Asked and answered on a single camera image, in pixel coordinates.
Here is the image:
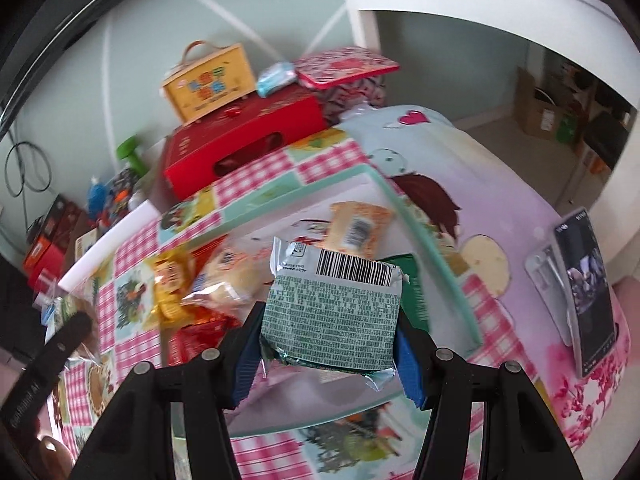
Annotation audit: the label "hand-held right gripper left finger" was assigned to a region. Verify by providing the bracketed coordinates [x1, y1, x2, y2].
[70, 302, 266, 480]

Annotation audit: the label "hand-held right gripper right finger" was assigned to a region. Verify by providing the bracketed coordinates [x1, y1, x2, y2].
[395, 310, 586, 480]

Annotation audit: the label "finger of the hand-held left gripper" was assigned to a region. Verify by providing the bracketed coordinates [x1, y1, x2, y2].
[42, 311, 94, 366]

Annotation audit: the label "dark green snack packet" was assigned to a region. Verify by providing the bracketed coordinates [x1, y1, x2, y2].
[385, 254, 432, 333]

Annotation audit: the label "clear bun packet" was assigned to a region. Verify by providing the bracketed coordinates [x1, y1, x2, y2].
[182, 247, 266, 311]

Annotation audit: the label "teal foil snack packet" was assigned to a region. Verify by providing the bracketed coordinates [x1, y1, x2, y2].
[260, 236, 407, 392]

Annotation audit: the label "teal edged white tray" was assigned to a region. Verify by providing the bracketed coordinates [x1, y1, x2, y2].
[170, 165, 486, 436]

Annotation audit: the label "cream orange snack packet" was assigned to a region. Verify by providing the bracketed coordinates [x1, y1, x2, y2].
[327, 201, 394, 262]

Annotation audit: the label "person's left hand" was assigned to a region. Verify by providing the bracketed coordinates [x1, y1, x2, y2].
[19, 421, 69, 480]

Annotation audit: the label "red cartoon snack packet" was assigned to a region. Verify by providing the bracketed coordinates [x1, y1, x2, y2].
[167, 310, 243, 366]

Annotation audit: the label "clear plastic boxes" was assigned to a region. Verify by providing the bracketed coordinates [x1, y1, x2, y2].
[37, 267, 63, 311]

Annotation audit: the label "flat red box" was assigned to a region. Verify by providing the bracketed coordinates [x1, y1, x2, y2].
[22, 247, 68, 287]

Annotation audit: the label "white printed box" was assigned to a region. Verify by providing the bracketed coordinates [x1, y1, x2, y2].
[75, 227, 103, 263]

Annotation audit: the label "yellow snack packet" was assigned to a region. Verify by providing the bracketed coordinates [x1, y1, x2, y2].
[152, 249, 198, 323]

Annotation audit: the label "dark brown box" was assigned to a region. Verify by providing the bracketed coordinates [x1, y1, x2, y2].
[40, 194, 86, 251]

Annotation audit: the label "blue bottle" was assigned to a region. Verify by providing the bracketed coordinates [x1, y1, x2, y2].
[87, 176, 108, 216]

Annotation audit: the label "dark colourful toy bag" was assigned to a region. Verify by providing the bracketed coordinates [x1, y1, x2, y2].
[107, 167, 138, 211]

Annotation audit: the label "silver phone stand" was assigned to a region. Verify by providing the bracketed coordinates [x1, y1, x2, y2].
[525, 245, 576, 346]

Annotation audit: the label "black phone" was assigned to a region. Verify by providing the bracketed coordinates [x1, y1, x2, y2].
[552, 207, 618, 378]

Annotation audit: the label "cartoon printed cloth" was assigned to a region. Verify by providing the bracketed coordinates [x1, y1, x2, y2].
[340, 104, 631, 461]

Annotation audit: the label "green dumbbell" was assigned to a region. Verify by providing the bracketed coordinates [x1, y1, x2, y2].
[116, 136, 146, 176]

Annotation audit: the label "pink checkered tablecloth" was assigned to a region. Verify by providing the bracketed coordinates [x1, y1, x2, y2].
[42, 127, 501, 480]

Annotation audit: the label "red gift box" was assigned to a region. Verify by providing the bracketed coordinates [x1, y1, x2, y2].
[164, 94, 325, 201]

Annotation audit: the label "small orange box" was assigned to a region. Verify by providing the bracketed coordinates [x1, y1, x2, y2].
[575, 142, 613, 173]

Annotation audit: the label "light blue tissue packet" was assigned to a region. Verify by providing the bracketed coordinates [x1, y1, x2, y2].
[256, 61, 297, 98]

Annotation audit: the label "large cardboard box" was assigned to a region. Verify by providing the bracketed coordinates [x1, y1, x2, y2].
[515, 66, 581, 143]

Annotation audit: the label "black chair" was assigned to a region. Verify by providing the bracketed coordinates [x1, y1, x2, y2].
[582, 110, 632, 171]

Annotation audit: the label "patterned tin box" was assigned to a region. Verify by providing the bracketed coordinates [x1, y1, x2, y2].
[294, 46, 401, 111]

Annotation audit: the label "black cable loop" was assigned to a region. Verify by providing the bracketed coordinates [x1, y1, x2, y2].
[5, 125, 55, 233]

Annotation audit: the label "yellow gift box with handle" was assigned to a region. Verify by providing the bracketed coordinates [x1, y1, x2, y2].
[161, 41, 258, 126]

